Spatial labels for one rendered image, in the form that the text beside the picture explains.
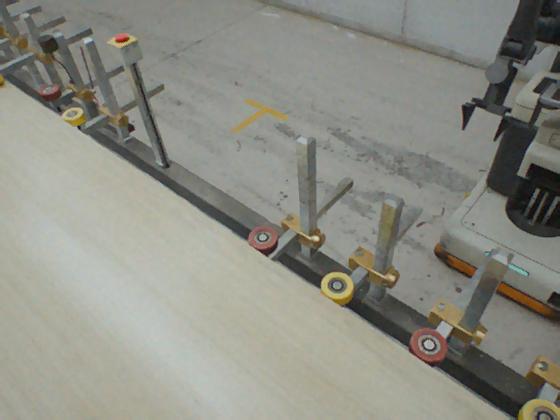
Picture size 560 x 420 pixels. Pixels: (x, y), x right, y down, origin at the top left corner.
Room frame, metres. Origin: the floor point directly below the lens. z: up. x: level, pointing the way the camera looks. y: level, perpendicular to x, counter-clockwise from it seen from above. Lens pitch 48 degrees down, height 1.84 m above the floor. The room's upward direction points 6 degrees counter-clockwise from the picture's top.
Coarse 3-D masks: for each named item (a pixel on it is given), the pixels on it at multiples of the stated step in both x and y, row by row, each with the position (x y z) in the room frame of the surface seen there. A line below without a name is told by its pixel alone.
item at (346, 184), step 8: (344, 184) 1.05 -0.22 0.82; (352, 184) 1.06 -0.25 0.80; (328, 192) 1.02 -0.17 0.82; (336, 192) 1.01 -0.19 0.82; (344, 192) 1.03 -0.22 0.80; (320, 200) 0.98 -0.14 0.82; (328, 200) 0.98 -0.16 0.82; (336, 200) 1.00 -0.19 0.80; (320, 208) 0.95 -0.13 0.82; (328, 208) 0.97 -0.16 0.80; (320, 216) 0.94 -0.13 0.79; (288, 232) 0.87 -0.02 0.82; (280, 240) 0.84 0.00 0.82; (288, 240) 0.84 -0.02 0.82; (280, 248) 0.81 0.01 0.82; (272, 256) 0.78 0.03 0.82
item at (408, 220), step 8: (416, 208) 0.89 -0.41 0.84; (408, 216) 0.86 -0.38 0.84; (416, 216) 0.86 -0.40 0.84; (400, 224) 0.83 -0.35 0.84; (408, 224) 0.83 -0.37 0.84; (400, 232) 0.80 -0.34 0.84; (360, 272) 0.68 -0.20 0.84; (352, 280) 0.66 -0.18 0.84; (360, 280) 0.66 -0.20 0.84; (344, 304) 0.60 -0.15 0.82
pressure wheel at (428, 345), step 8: (424, 328) 0.47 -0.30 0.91; (416, 336) 0.45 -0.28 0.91; (424, 336) 0.45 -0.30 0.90; (432, 336) 0.45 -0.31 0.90; (440, 336) 0.44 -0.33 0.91; (416, 344) 0.43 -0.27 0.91; (424, 344) 0.43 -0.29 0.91; (432, 344) 0.42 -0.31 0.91; (440, 344) 0.42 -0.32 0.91; (416, 352) 0.41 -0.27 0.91; (424, 352) 0.41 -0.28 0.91; (432, 352) 0.41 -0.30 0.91; (440, 352) 0.41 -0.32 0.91; (424, 360) 0.39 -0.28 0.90; (432, 360) 0.39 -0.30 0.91; (440, 360) 0.39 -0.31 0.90
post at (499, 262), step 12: (504, 252) 0.50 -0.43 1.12; (492, 264) 0.50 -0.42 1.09; (504, 264) 0.48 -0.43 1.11; (492, 276) 0.49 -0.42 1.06; (480, 288) 0.50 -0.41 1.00; (492, 288) 0.48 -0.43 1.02; (480, 300) 0.49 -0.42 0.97; (468, 312) 0.50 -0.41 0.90; (480, 312) 0.48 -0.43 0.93; (468, 324) 0.49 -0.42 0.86; (456, 348) 0.49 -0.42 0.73
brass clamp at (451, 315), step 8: (448, 304) 0.56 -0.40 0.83; (432, 312) 0.54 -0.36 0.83; (440, 312) 0.54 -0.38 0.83; (448, 312) 0.54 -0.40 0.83; (456, 312) 0.54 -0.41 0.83; (464, 312) 0.53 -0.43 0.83; (432, 320) 0.54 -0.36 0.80; (440, 320) 0.53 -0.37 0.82; (448, 320) 0.52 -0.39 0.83; (456, 320) 0.51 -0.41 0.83; (456, 328) 0.50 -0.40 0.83; (464, 328) 0.49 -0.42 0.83; (480, 328) 0.49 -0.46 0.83; (456, 336) 0.49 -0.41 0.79; (464, 336) 0.48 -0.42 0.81; (472, 336) 0.47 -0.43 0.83; (480, 336) 0.47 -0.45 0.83; (472, 344) 0.46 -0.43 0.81
